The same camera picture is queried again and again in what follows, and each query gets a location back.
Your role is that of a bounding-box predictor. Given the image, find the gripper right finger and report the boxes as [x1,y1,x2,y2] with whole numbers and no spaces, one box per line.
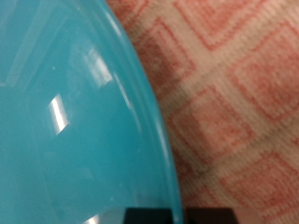
[185,207,239,224]

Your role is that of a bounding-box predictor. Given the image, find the blue plate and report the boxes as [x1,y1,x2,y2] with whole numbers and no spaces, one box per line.
[0,0,185,224]

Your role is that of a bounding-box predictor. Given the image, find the pink checked cloth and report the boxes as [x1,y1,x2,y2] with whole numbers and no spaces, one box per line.
[106,0,299,224]

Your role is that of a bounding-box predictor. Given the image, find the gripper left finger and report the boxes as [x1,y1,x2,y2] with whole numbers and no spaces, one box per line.
[124,207,175,224]

